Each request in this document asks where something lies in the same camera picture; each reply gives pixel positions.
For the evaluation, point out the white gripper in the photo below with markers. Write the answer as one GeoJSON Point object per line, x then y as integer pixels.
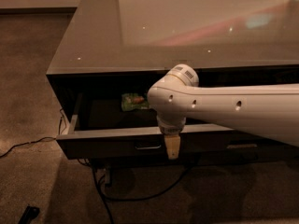
{"type": "Point", "coordinates": [170, 130]}

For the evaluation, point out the dark drawer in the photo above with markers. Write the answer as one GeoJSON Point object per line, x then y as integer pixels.
{"type": "Point", "coordinates": [100, 130]}
{"type": "Point", "coordinates": [240, 152]}

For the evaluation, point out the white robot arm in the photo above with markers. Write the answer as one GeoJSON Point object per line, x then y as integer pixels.
{"type": "Point", "coordinates": [268, 111]}

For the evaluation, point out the dark drawer cabinet glass top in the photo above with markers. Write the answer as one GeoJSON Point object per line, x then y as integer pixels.
{"type": "Point", "coordinates": [113, 47]}

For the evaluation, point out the green snack bag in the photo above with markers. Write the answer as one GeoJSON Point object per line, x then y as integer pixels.
{"type": "Point", "coordinates": [133, 101]}

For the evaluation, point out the black object on floor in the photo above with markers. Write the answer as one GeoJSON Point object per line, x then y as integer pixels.
{"type": "Point", "coordinates": [30, 213]}

